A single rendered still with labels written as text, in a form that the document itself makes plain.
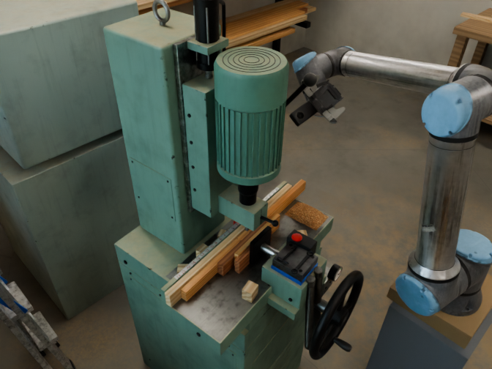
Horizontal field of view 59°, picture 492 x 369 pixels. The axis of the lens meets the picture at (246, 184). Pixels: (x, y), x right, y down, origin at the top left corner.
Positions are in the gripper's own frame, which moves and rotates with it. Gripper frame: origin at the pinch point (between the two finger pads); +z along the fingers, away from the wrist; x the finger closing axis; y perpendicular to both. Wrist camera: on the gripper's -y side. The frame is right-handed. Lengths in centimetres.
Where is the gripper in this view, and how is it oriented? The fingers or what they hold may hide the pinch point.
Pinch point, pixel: (317, 102)
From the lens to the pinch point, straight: 125.7
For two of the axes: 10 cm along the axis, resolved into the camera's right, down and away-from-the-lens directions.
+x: 6.3, 7.7, 0.1
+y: 7.6, -6.2, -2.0
